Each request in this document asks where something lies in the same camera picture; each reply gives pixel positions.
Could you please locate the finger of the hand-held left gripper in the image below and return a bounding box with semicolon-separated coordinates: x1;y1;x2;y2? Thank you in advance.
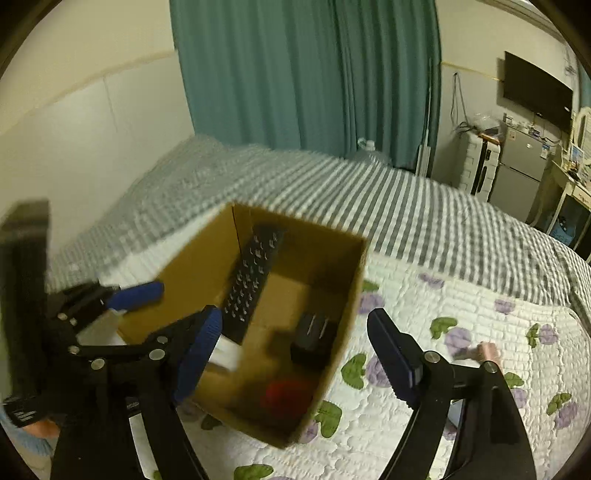
46;281;165;332

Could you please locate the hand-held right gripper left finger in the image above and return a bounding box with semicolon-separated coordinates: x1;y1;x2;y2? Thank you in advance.
51;306;224;480

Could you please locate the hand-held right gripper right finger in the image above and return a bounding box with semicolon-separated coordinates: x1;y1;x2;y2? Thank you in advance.
366;308;537;480

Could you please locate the brown cardboard box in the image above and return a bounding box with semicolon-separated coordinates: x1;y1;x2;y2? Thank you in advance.
115;202;370;450

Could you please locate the small white box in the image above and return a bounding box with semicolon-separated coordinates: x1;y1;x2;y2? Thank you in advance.
208;334;243;373

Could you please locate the black power adapter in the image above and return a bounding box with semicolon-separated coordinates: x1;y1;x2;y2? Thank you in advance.
289;311;338;370

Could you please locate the white floral quilt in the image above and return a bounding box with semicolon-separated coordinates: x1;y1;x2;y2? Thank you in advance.
124;249;588;480

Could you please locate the small pink white object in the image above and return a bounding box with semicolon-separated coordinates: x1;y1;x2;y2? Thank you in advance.
453;342;502;363

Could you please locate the black remote control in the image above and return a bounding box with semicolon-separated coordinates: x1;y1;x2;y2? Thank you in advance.
222;224;287;345

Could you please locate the red round object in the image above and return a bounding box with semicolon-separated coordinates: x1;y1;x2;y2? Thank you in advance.
262;378;315;419

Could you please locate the grey checked bed sheet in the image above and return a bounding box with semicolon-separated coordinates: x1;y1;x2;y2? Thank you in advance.
45;133;591;325

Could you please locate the clear water jug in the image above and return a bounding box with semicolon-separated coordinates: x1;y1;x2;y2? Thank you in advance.
353;137;393;168

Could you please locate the white cabinet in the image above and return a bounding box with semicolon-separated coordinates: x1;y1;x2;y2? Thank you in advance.
457;131;502;202

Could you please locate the white leaning pole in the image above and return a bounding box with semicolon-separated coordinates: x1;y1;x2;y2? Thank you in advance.
417;59;438;177

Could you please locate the silver refrigerator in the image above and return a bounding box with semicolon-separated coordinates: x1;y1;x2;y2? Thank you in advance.
488;124;557;223

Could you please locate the cream dressing desk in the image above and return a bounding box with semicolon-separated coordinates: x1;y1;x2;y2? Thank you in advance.
528;158;591;250

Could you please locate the clear plastic bag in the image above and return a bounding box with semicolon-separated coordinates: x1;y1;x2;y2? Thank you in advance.
469;112;502;136

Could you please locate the teal curtain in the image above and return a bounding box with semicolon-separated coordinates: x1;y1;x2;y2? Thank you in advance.
169;0;443;169

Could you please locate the cream framed mirror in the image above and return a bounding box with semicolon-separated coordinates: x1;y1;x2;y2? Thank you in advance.
571;106;591;153

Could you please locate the black wall television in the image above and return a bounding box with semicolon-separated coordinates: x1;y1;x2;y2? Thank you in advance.
502;51;575;136

